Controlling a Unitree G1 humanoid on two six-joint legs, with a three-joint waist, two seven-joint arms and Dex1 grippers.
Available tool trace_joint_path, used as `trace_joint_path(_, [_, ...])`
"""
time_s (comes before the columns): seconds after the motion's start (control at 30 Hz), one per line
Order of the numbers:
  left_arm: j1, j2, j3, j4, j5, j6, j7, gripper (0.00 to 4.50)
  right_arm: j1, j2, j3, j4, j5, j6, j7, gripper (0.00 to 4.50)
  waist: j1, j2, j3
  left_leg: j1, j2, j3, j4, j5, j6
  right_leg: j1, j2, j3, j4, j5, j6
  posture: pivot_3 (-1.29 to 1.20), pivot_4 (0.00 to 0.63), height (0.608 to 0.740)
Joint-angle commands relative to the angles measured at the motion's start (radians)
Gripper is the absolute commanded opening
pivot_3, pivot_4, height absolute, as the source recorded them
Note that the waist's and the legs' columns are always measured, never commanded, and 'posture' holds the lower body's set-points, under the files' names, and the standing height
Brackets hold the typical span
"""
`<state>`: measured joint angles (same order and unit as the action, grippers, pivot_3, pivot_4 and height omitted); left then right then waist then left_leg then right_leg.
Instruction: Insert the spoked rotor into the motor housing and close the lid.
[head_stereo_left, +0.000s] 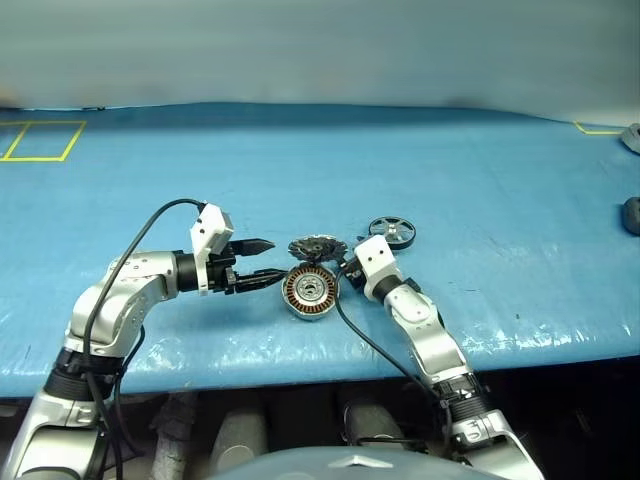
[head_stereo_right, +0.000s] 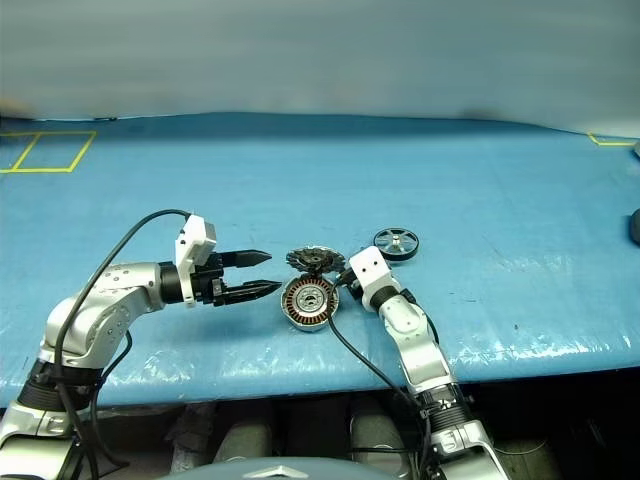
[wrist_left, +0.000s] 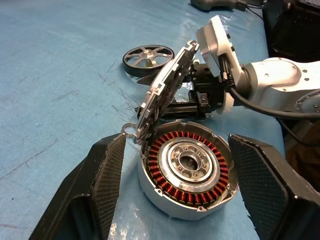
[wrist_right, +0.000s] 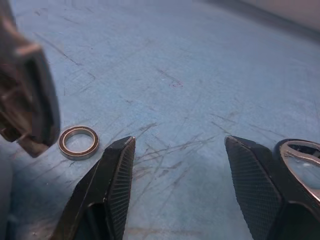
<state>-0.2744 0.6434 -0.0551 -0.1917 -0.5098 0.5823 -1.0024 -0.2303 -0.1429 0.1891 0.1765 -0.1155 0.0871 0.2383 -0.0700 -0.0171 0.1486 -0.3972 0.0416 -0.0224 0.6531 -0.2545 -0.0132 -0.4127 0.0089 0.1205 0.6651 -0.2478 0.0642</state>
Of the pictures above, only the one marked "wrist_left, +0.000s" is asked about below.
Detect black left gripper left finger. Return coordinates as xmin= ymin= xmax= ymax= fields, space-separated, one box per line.
xmin=29 ymin=133 xmax=127 ymax=240

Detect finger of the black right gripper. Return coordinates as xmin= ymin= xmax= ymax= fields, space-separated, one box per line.
xmin=136 ymin=74 xmax=161 ymax=88
xmin=159 ymin=101 xmax=210 ymax=120

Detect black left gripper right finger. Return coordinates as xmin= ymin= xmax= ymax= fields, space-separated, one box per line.
xmin=227 ymin=133 xmax=320 ymax=240

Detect silver hinged motor lid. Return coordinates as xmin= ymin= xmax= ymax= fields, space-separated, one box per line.
xmin=134 ymin=40 xmax=201 ymax=159

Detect silver motor housing copper windings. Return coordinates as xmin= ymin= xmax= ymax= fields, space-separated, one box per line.
xmin=121 ymin=120 xmax=239 ymax=221

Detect grey handheld controller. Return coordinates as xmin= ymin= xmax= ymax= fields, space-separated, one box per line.
xmin=189 ymin=0 xmax=248 ymax=12

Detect black box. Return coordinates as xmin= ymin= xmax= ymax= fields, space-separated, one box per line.
xmin=262 ymin=0 xmax=320 ymax=63

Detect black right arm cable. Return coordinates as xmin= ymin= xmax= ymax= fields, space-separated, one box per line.
xmin=218 ymin=55 xmax=320 ymax=120

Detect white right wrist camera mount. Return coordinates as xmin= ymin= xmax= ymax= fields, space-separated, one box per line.
xmin=195 ymin=14 xmax=247 ymax=116

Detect thin black cable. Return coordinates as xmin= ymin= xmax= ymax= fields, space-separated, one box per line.
xmin=246 ymin=4 xmax=265 ymax=20

